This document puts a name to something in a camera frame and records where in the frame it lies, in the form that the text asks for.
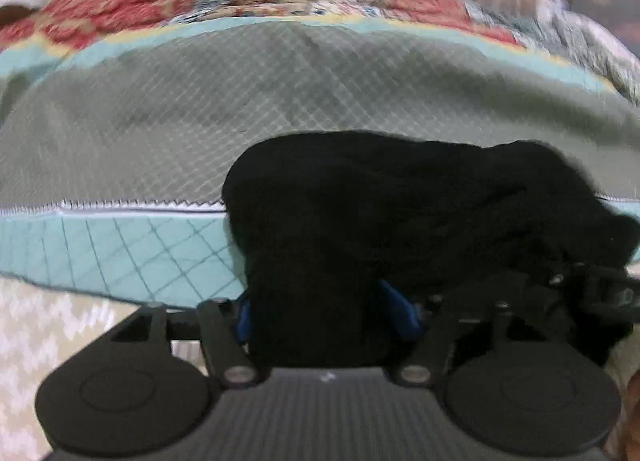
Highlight beige zigzag patterned sheet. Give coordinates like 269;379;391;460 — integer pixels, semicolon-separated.
0;275;243;461

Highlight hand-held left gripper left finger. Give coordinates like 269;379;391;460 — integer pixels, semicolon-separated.
109;290;260;388

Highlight black pants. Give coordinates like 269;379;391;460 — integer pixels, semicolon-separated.
221;131;639;370

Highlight grey teal quilted blanket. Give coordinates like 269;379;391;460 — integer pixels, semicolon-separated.
0;16;640;309

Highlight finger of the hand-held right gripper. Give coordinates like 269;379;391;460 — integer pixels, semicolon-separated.
546;261;640;328

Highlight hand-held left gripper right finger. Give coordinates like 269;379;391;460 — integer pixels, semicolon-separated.
377;280;551;388

